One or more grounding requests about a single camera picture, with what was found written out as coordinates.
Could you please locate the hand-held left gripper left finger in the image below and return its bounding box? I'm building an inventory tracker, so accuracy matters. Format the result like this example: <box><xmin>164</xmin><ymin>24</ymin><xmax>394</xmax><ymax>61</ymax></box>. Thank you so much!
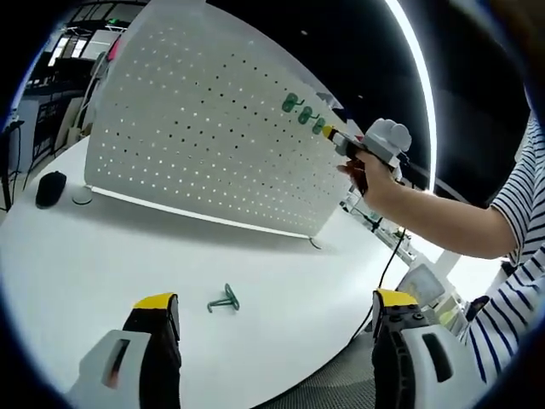
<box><xmin>67</xmin><ymin>291</ymin><xmax>183</xmax><ymax>409</ymax></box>

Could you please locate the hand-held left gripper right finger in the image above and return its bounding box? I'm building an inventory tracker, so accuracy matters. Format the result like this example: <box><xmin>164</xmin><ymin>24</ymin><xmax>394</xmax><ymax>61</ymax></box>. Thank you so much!
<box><xmin>371</xmin><ymin>288</ymin><xmax>485</xmax><ymax>409</ymax></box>

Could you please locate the white perforated mounting plate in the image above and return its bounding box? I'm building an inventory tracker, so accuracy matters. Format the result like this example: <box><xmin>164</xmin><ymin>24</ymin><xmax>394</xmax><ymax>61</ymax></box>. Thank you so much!
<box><xmin>72</xmin><ymin>0</ymin><xmax>354</xmax><ymax>252</ymax></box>

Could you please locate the person's right hand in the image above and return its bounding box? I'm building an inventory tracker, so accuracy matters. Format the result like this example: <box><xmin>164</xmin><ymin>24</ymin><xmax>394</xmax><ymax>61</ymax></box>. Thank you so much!
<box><xmin>335</xmin><ymin>150</ymin><xmax>410</xmax><ymax>210</ymax></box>

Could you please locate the white chair back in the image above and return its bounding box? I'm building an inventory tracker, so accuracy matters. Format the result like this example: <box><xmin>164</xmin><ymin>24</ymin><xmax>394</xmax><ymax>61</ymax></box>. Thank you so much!
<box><xmin>399</xmin><ymin>262</ymin><xmax>445</xmax><ymax>308</ymax></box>

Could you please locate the ceiling light strip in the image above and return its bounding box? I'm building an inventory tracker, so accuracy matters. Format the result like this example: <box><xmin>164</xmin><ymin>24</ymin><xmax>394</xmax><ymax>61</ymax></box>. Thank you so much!
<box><xmin>382</xmin><ymin>0</ymin><xmax>438</xmax><ymax>188</ymax></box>

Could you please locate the small black device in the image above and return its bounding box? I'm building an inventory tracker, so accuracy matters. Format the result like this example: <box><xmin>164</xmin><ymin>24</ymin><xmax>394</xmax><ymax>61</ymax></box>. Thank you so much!
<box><xmin>35</xmin><ymin>170</ymin><xmax>67</xmax><ymax>210</ymax></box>

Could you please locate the black folding stand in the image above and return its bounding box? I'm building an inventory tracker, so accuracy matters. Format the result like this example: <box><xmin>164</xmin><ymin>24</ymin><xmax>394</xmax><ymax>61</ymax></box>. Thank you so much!
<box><xmin>0</xmin><ymin>118</ymin><xmax>26</xmax><ymax>213</ymax></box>

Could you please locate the black counter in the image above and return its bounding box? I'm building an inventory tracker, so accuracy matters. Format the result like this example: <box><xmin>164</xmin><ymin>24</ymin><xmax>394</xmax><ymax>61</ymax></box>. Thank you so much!
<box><xmin>25</xmin><ymin>93</ymin><xmax>83</xmax><ymax>164</ymax></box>

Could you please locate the white coat rack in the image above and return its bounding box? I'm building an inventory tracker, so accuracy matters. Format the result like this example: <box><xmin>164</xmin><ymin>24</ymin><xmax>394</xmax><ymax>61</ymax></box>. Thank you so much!
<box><xmin>75</xmin><ymin>49</ymin><xmax>112</xmax><ymax>138</ymax></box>

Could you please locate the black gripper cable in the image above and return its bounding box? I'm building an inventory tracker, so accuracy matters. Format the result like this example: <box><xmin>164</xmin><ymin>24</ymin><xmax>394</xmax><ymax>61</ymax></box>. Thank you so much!
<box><xmin>351</xmin><ymin>159</ymin><xmax>421</xmax><ymax>342</ymax></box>

